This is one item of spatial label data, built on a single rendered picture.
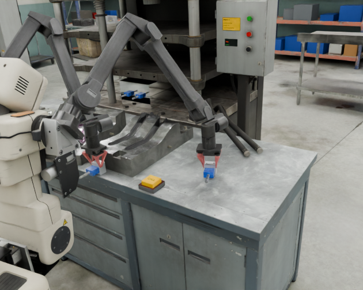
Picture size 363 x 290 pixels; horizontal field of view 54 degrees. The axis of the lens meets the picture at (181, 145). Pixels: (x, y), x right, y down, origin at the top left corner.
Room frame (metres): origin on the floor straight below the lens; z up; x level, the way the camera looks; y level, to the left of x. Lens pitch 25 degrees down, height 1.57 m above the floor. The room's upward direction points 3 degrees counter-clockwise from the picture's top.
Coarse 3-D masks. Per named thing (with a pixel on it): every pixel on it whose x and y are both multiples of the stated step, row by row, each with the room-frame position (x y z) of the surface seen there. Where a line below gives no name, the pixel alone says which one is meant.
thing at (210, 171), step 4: (204, 164) 1.35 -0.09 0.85; (208, 164) 1.34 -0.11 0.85; (212, 164) 1.34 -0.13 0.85; (204, 168) 1.34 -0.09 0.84; (208, 168) 1.33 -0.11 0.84; (212, 168) 1.33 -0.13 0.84; (204, 172) 1.30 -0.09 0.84; (208, 172) 1.30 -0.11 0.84; (212, 172) 1.29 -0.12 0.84; (216, 172) 1.35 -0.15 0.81; (204, 176) 1.30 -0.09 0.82; (208, 176) 1.28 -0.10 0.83; (212, 176) 1.29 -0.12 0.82
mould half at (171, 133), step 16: (128, 128) 1.69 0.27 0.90; (144, 128) 1.66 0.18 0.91; (160, 128) 1.62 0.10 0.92; (176, 128) 1.64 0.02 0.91; (192, 128) 1.76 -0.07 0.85; (128, 144) 1.52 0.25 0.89; (144, 144) 1.52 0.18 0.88; (160, 144) 1.53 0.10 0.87; (176, 144) 1.63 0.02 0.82; (112, 160) 1.42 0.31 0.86; (128, 160) 1.36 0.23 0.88; (144, 160) 1.43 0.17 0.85
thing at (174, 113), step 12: (204, 96) 2.56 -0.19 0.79; (216, 96) 2.55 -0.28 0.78; (228, 96) 2.53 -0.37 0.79; (252, 96) 2.59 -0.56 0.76; (108, 108) 2.44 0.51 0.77; (120, 108) 2.38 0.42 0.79; (132, 108) 2.36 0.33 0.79; (144, 108) 2.35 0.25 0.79; (156, 108) 2.34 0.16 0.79; (168, 108) 2.32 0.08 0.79; (180, 108) 2.31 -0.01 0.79; (228, 108) 2.26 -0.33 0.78; (180, 120) 2.08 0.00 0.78
